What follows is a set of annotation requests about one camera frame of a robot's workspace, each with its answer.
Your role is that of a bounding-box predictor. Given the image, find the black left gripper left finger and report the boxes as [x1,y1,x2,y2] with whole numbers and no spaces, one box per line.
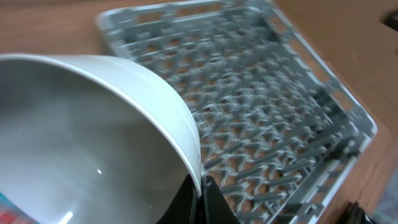
[156,175,198,224]

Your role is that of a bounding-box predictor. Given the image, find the grey dishwasher rack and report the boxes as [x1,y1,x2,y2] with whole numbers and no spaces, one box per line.
[97,1,377,223]

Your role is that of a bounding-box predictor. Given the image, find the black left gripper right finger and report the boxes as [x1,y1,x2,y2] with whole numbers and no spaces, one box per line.
[201,175,240,224]

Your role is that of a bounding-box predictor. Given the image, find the teal serving tray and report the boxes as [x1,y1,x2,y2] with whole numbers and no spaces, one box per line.
[0,193,39,224]

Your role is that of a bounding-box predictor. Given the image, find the grey bowl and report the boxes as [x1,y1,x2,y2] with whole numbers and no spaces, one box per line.
[1,54,201,223]

